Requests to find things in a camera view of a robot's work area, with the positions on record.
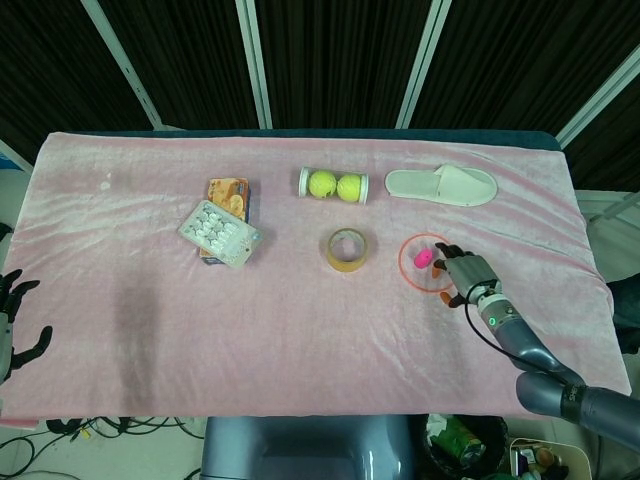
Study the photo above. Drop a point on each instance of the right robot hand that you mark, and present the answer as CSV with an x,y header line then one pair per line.
x,y
467,274

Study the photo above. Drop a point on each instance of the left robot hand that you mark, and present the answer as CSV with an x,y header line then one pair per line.
x,y
11,320

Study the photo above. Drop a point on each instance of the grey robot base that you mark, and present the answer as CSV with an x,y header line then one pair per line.
x,y
305,447

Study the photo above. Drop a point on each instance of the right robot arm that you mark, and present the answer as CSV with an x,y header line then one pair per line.
x,y
540,360

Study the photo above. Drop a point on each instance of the pink small object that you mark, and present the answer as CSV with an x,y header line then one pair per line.
x,y
423,258

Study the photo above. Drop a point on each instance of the white disposable slipper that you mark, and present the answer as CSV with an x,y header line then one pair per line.
x,y
440,186

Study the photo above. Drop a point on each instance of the brown packing tape roll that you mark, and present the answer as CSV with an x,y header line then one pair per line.
x,y
346,257

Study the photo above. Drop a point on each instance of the pink velvet tablecloth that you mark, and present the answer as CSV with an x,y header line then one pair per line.
x,y
150,310

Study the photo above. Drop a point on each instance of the yellow-green tennis ball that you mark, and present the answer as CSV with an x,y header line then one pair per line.
x,y
351,188
322,183

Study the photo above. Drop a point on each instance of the clear tennis ball tube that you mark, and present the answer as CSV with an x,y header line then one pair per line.
x,y
334,185

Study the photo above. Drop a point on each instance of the black waste bin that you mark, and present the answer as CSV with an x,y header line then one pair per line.
x,y
460,445

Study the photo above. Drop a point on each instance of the blister pack of white pieces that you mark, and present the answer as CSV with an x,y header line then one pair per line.
x,y
220,234

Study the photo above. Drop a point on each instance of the orange snack box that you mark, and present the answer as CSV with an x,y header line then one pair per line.
x,y
234,196

